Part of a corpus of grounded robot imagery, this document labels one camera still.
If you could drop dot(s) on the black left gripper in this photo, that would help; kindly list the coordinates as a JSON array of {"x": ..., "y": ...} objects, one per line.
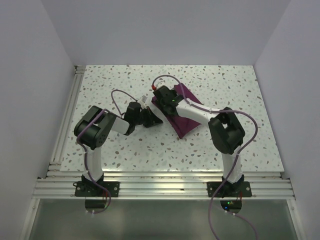
[{"x": 152, "y": 119}]

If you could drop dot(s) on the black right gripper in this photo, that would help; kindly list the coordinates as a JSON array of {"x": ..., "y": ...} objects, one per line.
[{"x": 172, "y": 91}]

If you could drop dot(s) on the purple cloth mat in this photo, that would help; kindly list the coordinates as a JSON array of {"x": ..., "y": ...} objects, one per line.
[{"x": 181, "y": 125}]

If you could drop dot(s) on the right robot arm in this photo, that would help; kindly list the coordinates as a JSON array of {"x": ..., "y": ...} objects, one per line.
[{"x": 185, "y": 112}]

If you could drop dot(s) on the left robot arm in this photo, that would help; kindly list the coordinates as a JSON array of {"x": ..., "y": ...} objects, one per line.
[{"x": 94, "y": 127}]

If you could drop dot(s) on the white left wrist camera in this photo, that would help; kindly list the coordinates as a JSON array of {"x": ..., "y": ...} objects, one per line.
[{"x": 143, "y": 100}]

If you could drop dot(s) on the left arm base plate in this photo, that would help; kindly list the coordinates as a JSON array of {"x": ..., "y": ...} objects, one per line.
[{"x": 92, "y": 190}]

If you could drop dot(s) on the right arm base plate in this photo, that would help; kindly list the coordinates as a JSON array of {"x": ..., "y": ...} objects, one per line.
[{"x": 229, "y": 190}]

